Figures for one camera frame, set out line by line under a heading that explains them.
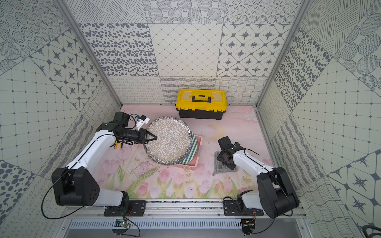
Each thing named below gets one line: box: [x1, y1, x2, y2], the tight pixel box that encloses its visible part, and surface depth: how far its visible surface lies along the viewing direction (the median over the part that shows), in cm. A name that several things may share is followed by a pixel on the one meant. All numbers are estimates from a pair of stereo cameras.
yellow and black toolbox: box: [175, 89, 228, 120], surface depth 103 cm
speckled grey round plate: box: [143, 115, 193, 166], surface depth 81 cm
